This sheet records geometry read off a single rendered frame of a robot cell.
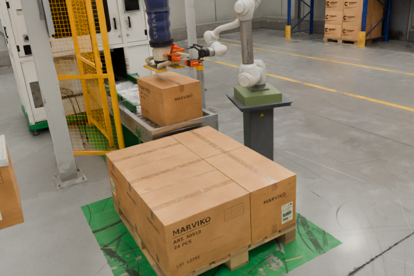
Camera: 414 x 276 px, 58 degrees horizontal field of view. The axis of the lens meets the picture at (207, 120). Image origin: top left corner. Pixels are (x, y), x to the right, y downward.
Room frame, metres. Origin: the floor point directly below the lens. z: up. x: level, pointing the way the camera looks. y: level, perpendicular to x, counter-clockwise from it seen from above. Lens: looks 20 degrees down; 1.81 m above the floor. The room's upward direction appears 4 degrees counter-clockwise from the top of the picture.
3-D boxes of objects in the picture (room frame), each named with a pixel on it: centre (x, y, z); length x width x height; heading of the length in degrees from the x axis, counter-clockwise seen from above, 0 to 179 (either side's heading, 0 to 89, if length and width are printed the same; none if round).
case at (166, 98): (3.57, 0.36, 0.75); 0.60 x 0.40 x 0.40; 31
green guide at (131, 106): (4.46, 1.18, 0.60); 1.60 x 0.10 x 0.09; 29
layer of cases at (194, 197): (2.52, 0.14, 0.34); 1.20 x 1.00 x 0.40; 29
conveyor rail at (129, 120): (4.12, 1.05, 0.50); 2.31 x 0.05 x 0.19; 29
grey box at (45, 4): (3.46, 1.36, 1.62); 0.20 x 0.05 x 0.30; 29
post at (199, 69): (4.00, 0.04, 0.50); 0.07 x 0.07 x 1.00; 29
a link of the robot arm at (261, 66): (3.39, -0.50, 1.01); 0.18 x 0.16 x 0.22; 149
